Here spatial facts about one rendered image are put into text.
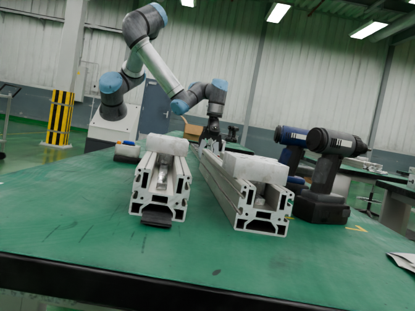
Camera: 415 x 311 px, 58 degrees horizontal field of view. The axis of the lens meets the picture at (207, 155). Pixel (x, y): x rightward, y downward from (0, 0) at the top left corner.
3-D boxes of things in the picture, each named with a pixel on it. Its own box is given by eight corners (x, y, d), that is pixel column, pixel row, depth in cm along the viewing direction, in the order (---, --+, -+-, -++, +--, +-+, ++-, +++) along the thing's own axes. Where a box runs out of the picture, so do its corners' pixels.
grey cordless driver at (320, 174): (286, 214, 91) (304, 124, 89) (343, 217, 100) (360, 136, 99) (307, 224, 84) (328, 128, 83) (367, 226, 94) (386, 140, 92)
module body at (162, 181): (150, 161, 145) (154, 139, 144) (175, 165, 146) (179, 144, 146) (128, 214, 66) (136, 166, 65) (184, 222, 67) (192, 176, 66)
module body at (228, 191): (198, 169, 147) (202, 148, 147) (223, 173, 148) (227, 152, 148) (233, 229, 68) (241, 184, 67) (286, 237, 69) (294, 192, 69)
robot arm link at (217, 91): (217, 80, 173) (233, 82, 168) (213, 104, 174) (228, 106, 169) (207, 77, 167) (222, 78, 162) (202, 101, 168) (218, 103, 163)
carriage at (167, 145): (146, 154, 113) (150, 132, 112) (182, 160, 114) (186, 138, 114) (142, 160, 97) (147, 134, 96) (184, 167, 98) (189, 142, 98)
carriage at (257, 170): (219, 178, 90) (224, 150, 90) (263, 185, 92) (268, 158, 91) (230, 190, 75) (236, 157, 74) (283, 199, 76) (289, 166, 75)
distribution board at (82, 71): (52, 126, 1240) (63, 57, 1222) (92, 132, 1243) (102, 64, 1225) (49, 126, 1212) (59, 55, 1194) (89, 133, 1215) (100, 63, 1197)
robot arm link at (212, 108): (225, 105, 165) (207, 102, 164) (223, 115, 165) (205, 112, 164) (223, 106, 172) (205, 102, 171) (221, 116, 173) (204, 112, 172)
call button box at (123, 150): (115, 158, 136) (118, 140, 135) (142, 162, 137) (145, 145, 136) (112, 160, 128) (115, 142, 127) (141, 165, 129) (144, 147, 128)
